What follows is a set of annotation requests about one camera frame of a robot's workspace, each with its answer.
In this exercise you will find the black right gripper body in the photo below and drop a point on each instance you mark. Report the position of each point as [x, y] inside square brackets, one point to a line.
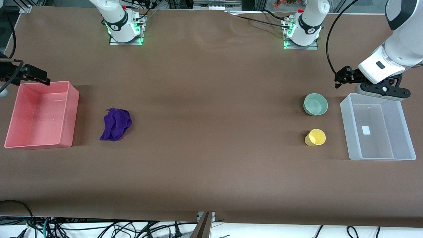
[6, 71]

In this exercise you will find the mint green bowl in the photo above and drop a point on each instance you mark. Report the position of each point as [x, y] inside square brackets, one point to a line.
[315, 105]

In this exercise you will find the yellow plastic cup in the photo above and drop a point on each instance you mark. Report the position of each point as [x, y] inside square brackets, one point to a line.
[315, 138]

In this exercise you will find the purple cloth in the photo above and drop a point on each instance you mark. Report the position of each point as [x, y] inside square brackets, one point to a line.
[115, 124]

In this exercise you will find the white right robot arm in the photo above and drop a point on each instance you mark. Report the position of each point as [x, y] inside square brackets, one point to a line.
[120, 28]

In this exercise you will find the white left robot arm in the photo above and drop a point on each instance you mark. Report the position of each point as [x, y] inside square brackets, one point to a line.
[309, 33]

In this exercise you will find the pink plastic bin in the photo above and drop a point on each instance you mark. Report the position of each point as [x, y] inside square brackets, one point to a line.
[43, 115]

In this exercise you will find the white paper label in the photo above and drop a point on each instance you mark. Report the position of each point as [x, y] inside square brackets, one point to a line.
[365, 130]

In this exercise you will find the clear plastic bin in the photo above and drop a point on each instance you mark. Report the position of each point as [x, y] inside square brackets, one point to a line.
[376, 132]

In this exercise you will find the white power strip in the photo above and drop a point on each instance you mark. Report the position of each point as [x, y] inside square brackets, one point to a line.
[216, 5]

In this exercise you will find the aluminium frame bracket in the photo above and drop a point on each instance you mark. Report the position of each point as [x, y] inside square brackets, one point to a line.
[25, 9]

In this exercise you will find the wooden post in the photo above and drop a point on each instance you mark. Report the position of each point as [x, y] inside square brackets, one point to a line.
[202, 228]

